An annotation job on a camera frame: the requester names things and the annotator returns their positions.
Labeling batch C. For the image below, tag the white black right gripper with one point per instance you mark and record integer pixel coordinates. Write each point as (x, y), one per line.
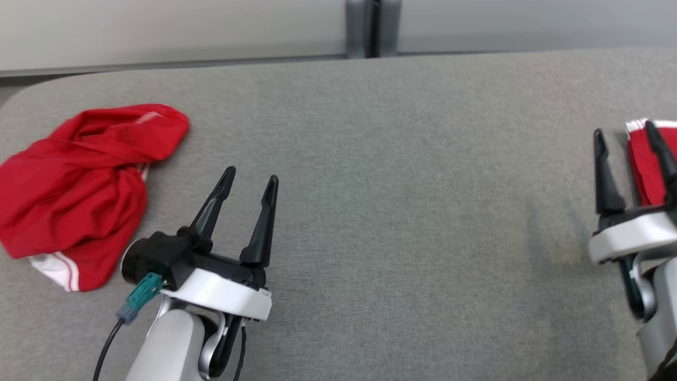
(629, 235)

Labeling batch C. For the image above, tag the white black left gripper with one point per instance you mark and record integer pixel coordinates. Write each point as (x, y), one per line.
(222, 291)

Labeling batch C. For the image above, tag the red white basketball jersey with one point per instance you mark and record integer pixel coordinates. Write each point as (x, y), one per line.
(642, 169)

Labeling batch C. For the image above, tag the plain red crumpled garment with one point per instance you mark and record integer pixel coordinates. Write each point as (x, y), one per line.
(79, 185)

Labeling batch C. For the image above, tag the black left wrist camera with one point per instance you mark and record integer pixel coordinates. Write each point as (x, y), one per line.
(153, 256)

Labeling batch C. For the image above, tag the grey metal partition post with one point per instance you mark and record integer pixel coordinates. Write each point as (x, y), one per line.
(359, 26)

